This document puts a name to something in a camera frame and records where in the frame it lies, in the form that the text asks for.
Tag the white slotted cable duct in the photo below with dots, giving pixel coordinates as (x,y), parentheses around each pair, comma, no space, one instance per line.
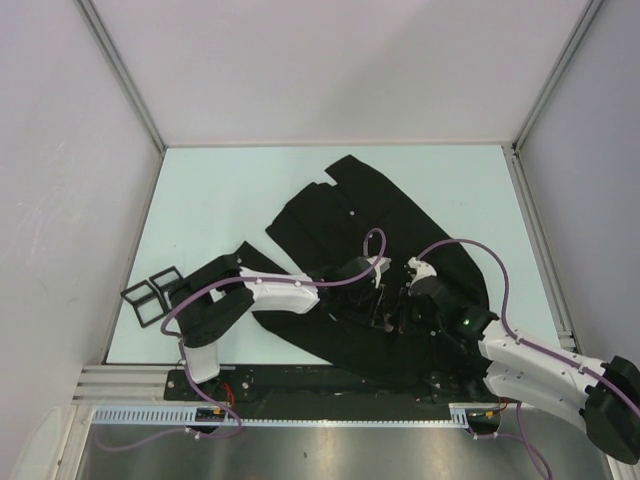
(209,416)

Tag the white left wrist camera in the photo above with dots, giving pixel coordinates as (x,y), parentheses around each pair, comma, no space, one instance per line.
(380,265)

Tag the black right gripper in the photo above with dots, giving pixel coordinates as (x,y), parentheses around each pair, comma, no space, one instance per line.
(401,311)

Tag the black button-up shirt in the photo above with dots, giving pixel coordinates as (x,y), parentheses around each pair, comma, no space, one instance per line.
(360,212)

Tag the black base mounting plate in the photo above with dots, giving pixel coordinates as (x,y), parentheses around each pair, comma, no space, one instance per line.
(246,382)

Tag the black square frame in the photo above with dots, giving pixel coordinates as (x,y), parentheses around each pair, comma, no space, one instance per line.
(146,302)
(165,280)

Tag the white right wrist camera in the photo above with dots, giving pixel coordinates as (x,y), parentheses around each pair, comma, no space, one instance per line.
(419,269)

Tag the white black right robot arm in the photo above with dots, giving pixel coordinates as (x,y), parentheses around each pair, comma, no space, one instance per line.
(601,398)

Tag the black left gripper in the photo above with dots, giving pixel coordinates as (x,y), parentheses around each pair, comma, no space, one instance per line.
(368,309)

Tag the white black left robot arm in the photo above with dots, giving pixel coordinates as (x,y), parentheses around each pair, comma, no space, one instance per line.
(207,303)

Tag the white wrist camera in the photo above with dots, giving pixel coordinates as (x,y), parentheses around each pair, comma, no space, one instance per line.
(380,265)
(419,269)

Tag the pink red round brooch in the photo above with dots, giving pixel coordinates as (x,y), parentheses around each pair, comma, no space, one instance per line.
(388,326)

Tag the aluminium frame rail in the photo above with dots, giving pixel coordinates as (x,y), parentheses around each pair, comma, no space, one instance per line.
(121,384)

